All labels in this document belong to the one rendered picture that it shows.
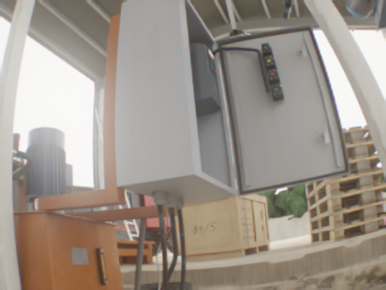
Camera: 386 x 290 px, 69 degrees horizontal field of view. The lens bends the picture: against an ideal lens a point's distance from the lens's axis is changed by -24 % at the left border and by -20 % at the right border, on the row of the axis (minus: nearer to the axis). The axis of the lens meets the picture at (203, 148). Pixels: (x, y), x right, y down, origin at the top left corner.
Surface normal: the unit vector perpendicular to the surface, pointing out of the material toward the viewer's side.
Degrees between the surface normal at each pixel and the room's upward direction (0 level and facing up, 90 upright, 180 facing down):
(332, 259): 90
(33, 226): 90
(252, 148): 90
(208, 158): 90
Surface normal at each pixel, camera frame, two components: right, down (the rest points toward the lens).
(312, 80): -0.30, -0.25
